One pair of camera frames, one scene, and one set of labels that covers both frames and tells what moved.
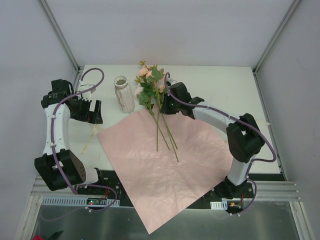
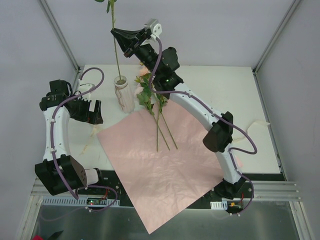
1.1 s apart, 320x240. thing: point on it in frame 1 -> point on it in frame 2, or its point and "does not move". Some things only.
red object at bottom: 37,237 does not move
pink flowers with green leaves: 149,85 does not move
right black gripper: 169,105 -> 136,44
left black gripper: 88,111 does not move
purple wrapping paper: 169,164 does not move
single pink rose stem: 162,88 -> 111,4
